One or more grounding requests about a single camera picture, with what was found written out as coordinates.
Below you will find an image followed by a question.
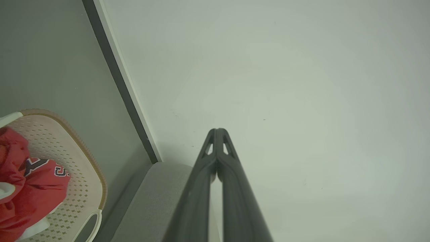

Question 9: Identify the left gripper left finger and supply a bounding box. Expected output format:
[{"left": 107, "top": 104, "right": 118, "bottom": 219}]
[{"left": 163, "top": 128, "right": 219, "bottom": 242}]

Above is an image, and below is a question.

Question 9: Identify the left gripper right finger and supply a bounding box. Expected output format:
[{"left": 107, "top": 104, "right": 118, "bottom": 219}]
[{"left": 216, "top": 128, "right": 273, "bottom": 242}]

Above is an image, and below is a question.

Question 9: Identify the red white sports jersey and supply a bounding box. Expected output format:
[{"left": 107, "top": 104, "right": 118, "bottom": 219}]
[{"left": 0, "top": 157, "right": 71, "bottom": 242}]

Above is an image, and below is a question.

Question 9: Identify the red garment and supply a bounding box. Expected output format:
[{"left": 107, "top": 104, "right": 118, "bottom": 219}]
[{"left": 0, "top": 127, "right": 31, "bottom": 202}]

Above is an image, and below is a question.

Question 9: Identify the grey fabric sofa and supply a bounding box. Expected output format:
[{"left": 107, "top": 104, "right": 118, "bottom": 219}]
[{"left": 111, "top": 162, "right": 194, "bottom": 242}]

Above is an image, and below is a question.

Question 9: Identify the cream perforated laundry basket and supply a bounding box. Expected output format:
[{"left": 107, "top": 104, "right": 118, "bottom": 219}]
[{"left": 0, "top": 109, "right": 108, "bottom": 242}]

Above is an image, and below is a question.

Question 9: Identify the white and dark baseboard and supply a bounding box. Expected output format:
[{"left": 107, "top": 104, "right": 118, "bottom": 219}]
[{"left": 82, "top": 0, "right": 163, "bottom": 164}]

